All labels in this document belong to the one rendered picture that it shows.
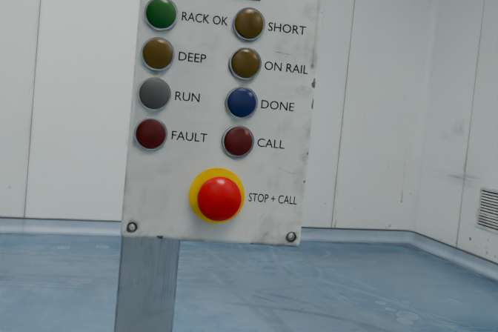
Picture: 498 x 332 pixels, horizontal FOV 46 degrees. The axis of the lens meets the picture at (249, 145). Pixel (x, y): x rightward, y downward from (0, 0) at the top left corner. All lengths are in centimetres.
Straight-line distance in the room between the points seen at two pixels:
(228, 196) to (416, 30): 474
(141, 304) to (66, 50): 378
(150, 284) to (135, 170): 14
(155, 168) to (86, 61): 382
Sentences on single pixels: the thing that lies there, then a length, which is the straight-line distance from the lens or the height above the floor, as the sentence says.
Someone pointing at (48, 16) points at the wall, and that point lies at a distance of 438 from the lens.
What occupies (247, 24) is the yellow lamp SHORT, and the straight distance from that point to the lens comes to 55.
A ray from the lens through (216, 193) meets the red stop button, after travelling 52.
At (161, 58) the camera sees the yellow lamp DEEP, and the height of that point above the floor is 100.
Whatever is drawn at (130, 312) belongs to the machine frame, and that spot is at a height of 75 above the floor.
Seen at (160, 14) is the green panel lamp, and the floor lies 104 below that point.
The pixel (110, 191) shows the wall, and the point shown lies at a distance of 441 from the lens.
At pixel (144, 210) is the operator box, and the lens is 55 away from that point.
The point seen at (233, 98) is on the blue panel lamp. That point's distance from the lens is 54.
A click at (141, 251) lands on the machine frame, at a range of 62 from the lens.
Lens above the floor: 96
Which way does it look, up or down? 3 degrees down
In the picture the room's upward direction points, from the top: 5 degrees clockwise
